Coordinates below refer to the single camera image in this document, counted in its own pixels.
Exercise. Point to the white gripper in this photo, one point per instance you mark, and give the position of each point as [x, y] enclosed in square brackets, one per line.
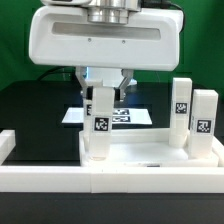
[63, 36]

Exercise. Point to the white desk top tray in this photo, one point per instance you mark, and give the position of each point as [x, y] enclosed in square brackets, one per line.
[143, 148]

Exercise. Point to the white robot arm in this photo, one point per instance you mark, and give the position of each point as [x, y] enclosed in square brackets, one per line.
[113, 11]

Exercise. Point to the fiducial marker sheet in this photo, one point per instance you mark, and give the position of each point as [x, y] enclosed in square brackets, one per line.
[75, 115]

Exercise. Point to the white U-shaped fence wall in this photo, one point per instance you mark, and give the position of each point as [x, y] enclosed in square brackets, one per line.
[64, 179]

